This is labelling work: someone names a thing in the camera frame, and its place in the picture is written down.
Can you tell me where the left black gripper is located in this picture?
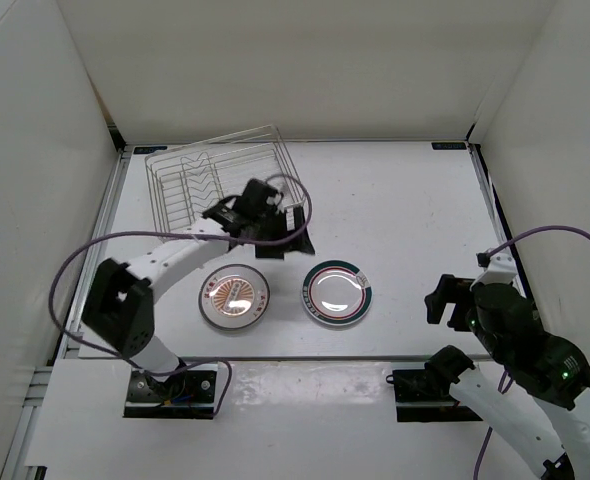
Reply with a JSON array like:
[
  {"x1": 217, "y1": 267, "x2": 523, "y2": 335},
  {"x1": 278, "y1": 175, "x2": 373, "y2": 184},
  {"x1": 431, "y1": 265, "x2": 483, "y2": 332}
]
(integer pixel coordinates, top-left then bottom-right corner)
[{"x1": 250, "y1": 205, "x2": 313, "y2": 259}]

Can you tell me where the orange sunburst plate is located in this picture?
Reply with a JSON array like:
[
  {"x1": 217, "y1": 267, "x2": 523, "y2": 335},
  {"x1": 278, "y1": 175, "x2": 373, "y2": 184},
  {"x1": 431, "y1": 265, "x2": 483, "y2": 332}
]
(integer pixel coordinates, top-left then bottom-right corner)
[
  {"x1": 198, "y1": 264, "x2": 270, "y2": 332},
  {"x1": 199, "y1": 276, "x2": 270, "y2": 331}
]

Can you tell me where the green rimmed plate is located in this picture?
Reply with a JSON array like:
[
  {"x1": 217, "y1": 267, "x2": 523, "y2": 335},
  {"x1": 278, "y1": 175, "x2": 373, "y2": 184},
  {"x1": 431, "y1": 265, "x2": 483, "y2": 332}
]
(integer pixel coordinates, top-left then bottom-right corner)
[{"x1": 300, "y1": 260, "x2": 373, "y2": 330}]

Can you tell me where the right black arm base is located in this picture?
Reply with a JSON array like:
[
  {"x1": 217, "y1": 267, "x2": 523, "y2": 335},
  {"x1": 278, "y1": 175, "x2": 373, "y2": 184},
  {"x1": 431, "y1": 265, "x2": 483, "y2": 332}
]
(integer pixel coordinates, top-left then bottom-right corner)
[{"x1": 386, "y1": 369, "x2": 482, "y2": 423}]

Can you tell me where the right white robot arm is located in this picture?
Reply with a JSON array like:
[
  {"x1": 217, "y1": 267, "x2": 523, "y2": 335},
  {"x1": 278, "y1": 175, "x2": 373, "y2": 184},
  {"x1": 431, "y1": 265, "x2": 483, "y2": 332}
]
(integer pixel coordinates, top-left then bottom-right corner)
[{"x1": 424, "y1": 274, "x2": 590, "y2": 479}]

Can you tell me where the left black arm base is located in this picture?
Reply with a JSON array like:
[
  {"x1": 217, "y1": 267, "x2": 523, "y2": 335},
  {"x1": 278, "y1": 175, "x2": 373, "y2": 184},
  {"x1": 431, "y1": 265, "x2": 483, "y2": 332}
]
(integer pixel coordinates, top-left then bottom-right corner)
[{"x1": 122, "y1": 364, "x2": 218, "y2": 420}]

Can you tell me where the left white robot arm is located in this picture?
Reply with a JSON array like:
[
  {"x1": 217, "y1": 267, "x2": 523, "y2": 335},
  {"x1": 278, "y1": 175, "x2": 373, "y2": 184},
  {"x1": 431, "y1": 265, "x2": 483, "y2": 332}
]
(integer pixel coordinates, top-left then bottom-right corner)
[{"x1": 81, "y1": 178, "x2": 315, "y2": 400}]

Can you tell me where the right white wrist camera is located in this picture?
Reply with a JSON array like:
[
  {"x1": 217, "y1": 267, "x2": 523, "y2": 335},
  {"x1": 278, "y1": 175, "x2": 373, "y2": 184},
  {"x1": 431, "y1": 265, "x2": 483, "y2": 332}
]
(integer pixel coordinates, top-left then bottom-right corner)
[{"x1": 472, "y1": 252, "x2": 518, "y2": 287}]

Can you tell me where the wire dish rack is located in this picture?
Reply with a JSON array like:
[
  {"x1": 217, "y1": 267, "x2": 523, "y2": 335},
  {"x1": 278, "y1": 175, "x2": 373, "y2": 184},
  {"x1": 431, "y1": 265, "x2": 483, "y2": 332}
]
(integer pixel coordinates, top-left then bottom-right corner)
[{"x1": 145, "y1": 125, "x2": 305, "y2": 233}]

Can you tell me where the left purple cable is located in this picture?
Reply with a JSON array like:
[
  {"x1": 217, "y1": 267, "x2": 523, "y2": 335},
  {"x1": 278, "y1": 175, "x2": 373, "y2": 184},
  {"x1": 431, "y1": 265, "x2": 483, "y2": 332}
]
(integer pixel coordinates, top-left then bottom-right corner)
[{"x1": 48, "y1": 174, "x2": 233, "y2": 416}]

